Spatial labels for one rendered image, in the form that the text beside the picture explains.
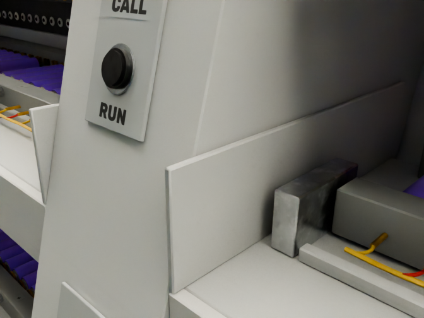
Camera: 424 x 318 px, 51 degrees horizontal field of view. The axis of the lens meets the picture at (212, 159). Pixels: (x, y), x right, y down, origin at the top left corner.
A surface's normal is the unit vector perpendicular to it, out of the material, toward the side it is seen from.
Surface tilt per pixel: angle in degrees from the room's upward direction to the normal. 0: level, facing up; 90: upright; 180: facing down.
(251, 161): 90
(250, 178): 90
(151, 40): 90
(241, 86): 90
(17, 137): 15
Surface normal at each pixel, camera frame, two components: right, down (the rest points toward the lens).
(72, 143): -0.66, 0.01
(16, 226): -0.69, 0.26
